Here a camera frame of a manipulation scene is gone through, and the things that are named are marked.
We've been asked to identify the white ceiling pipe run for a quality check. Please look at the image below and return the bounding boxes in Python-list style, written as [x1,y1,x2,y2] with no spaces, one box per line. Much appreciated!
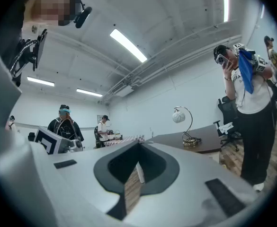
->
[101,20,242,104]

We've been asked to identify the black head camera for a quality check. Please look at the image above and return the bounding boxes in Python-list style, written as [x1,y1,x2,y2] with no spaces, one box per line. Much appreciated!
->
[73,6,93,29]

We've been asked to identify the red white checkered table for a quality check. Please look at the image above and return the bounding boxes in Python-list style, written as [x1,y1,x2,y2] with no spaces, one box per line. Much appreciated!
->
[104,136,145,148]

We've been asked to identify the white ceiling air conditioner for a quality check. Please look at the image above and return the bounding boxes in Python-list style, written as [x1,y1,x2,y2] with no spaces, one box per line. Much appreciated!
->
[116,85,135,98]

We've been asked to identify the person's head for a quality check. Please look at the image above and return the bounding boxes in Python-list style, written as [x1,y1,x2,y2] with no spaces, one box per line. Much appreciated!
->
[30,0,80,27]

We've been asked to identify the gold lamp with white shade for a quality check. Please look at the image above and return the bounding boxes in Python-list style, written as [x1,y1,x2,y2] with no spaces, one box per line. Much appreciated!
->
[172,106,202,148]

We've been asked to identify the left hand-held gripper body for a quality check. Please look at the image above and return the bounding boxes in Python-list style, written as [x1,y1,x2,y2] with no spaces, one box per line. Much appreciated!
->
[34,126,83,155]

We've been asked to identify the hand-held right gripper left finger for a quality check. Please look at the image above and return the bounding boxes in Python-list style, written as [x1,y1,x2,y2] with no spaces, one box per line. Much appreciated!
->
[31,140,140,227]

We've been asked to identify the white crumpled cloth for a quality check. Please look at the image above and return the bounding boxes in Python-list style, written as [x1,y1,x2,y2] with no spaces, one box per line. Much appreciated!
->
[218,122,234,135]

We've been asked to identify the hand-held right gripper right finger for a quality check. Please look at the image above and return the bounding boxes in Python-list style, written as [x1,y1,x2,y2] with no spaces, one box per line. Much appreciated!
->
[126,140,259,227]

